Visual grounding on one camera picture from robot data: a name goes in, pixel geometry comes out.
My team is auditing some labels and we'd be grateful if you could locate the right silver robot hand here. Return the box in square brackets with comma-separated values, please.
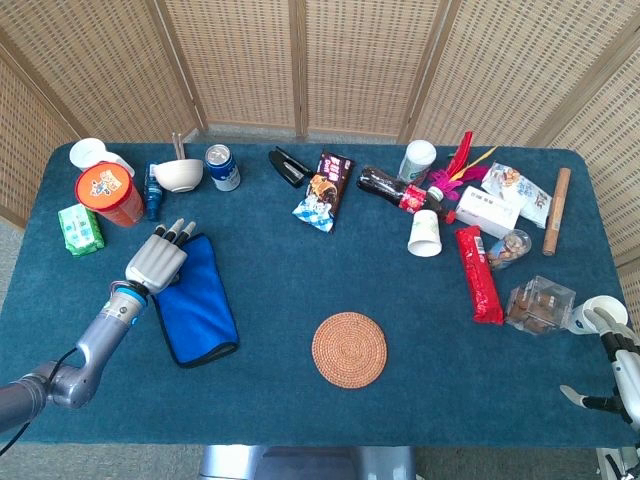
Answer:
[558, 307, 640, 434]

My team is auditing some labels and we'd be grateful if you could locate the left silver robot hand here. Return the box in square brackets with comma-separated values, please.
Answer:
[124, 217, 197, 296]

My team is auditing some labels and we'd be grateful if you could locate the grey and blue cloth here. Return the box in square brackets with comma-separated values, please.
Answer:
[149, 232, 241, 370]

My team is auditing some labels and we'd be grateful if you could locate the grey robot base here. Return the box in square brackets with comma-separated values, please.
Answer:
[198, 444, 417, 480]

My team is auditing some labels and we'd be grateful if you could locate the small blue bottle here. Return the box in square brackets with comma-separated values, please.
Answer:
[143, 160, 164, 223]

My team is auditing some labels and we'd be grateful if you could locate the white paper cup blue logo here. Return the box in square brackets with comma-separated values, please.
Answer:
[565, 294, 629, 335]

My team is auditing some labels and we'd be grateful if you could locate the green tissue pack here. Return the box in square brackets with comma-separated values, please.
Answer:
[57, 203, 106, 258]

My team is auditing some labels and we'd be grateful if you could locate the red tub with orange lid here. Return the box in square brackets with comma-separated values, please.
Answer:
[74, 161, 146, 229]

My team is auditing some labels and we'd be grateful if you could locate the white ceramic bowl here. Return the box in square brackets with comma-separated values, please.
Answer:
[151, 158, 205, 194]

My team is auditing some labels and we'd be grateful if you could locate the white stand part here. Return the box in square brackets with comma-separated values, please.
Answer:
[594, 446, 640, 480]

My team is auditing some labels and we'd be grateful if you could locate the clear plastic snack box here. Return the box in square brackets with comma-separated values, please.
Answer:
[504, 275, 577, 337]

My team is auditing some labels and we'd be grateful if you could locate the blue and white drink can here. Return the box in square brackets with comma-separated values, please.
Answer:
[204, 144, 242, 192]

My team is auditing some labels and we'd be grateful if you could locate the white plastic cup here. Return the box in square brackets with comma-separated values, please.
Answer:
[68, 137, 136, 177]

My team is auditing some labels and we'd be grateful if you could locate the black stapler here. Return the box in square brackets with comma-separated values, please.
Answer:
[268, 146, 314, 189]

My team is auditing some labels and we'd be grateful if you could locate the wooden rolling pin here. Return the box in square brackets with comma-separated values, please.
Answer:
[542, 167, 572, 257]

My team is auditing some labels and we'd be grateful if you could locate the red biscuit pack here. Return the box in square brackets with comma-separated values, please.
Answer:
[454, 225, 505, 326]

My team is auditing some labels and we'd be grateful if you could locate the brown chocolate snack bag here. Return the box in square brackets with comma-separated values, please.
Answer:
[291, 151, 356, 235]

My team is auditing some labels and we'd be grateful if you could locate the white snack bag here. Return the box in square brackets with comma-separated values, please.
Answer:
[480, 161, 553, 230]

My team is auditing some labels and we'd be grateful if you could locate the blue table cloth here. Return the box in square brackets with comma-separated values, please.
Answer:
[0, 142, 640, 448]

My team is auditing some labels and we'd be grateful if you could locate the white cardboard box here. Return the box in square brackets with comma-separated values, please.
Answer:
[454, 185, 522, 240]

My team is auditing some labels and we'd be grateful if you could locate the round woven rattan coaster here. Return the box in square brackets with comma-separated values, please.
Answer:
[311, 311, 389, 390]

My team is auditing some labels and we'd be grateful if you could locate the bamboo folding screen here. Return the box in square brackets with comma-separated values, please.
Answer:
[0, 0, 640, 269]

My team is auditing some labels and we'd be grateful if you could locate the white paper cup green print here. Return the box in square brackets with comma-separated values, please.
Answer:
[407, 208, 444, 258]

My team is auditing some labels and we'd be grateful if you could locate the cola bottle with red label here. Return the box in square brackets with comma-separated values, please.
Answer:
[356, 165, 458, 225]

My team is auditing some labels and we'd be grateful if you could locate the colourful feather shuttlecock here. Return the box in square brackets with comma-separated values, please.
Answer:
[425, 130, 499, 203]

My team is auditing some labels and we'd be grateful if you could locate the white and green lidded cup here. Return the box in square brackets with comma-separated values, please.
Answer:
[397, 139, 437, 186]

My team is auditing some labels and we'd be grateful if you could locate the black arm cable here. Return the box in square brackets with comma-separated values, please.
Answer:
[0, 347, 81, 456]

